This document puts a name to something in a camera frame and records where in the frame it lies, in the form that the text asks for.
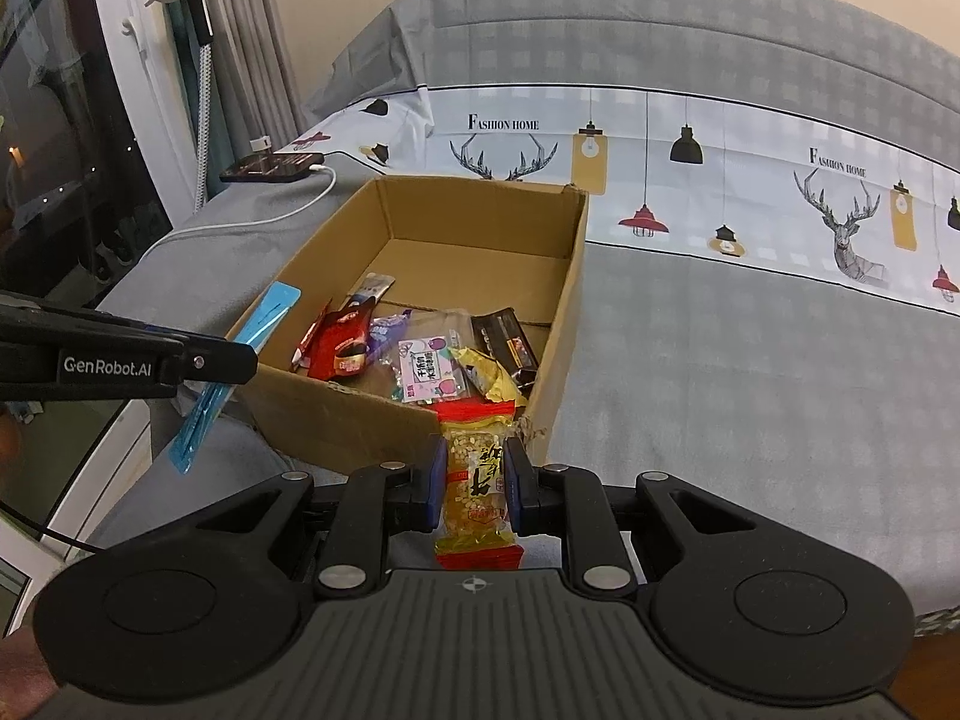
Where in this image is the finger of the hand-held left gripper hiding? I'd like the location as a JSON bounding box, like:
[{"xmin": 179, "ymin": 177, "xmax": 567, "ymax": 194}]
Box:
[{"xmin": 180, "ymin": 334, "xmax": 260, "ymax": 386}]

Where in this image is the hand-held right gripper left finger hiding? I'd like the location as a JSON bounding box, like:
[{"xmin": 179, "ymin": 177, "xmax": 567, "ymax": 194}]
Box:
[{"xmin": 150, "ymin": 433, "xmax": 449, "ymax": 601}]

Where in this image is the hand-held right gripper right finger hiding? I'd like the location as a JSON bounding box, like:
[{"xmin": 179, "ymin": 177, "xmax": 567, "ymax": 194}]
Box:
[{"xmin": 504, "ymin": 435, "xmax": 811, "ymax": 602}]

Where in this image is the yellow rice cracker packet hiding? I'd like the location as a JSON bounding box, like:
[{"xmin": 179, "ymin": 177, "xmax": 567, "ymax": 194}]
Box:
[{"xmin": 435, "ymin": 401, "xmax": 524, "ymax": 571}]

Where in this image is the blue snack packet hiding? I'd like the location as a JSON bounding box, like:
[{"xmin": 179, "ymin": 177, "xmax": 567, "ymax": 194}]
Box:
[{"xmin": 169, "ymin": 281, "xmax": 302, "ymax": 476}]

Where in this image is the brown cardboard box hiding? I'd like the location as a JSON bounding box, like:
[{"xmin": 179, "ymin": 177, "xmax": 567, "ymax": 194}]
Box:
[{"xmin": 238, "ymin": 175, "xmax": 590, "ymax": 475}]

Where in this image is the clear snack packet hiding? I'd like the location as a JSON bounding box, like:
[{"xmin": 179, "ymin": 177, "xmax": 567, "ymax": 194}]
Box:
[{"xmin": 386, "ymin": 307, "xmax": 481, "ymax": 406}]

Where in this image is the black snack bar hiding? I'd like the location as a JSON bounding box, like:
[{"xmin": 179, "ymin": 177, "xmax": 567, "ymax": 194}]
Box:
[{"xmin": 472, "ymin": 307, "xmax": 542, "ymax": 377}]

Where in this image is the purple snack packet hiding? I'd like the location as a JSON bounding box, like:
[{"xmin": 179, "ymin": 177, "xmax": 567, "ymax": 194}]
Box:
[{"xmin": 371, "ymin": 311, "xmax": 412, "ymax": 361}]

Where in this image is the black smartphone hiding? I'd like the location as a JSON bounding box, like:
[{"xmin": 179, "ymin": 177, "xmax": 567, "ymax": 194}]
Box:
[{"xmin": 219, "ymin": 152, "xmax": 328, "ymax": 185}]

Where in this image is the teal curtain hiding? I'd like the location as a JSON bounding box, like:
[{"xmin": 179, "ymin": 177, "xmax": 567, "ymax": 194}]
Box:
[{"xmin": 169, "ymin": 7, "xmax": 211, "ymax": 196}]

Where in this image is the grey pleated curtain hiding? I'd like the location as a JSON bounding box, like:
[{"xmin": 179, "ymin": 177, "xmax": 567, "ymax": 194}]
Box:
[{"xmin": 206, "ymin": 0, "xmax": 305, "ymax": 166}]

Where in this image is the deer print bed sheet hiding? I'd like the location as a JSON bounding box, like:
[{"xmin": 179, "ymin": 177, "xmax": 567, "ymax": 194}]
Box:
[{"xmin": 289, "ymin": 86, "xmax": 960, "ymax": 308}]

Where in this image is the grey checked quilt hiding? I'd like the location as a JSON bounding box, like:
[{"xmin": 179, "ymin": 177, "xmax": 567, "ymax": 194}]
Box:
[{"xmin": 304, "ymin": 0, "xmax": 960, "ymax": 158}]

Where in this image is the white charging cable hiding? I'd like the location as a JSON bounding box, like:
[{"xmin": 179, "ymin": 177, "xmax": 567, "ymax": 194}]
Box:
[{"xmin": 172, "ymin": 161, "xmax": 338, "ymax": 241}]

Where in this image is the braided black white cable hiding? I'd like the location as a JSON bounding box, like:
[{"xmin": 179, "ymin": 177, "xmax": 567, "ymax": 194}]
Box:
[{"xmin": 191, "ymin": 41, "xmax": 216, "ymax": 215}]

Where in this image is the white window frame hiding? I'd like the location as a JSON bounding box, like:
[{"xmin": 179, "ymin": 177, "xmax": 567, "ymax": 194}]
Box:
[{"xmin": 86, "ymin": 0, "xmax": 196, "ymax": 226}]

